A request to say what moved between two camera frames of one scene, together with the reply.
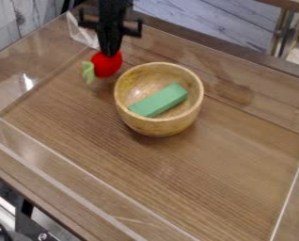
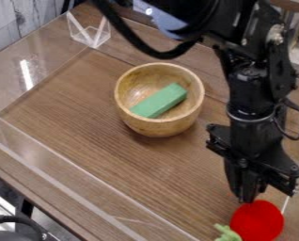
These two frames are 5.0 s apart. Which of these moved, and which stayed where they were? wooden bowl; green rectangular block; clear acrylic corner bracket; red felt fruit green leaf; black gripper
Moved: black gripper; red felt fruit green leaf
Stayed: green rectangular block; wooden bowl; clear acrylic corner bracket
